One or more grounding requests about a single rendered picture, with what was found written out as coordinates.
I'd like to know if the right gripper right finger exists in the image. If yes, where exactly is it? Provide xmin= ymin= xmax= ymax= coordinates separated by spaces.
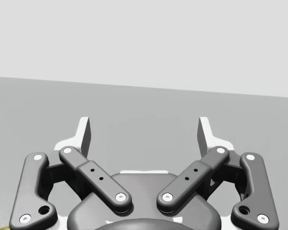
xmin=156 ymin=116 xmax=280 ymax=230

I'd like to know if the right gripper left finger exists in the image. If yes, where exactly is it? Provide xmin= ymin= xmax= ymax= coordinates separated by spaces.
xmin=9 ymin=116 xmax=132 ymax=230

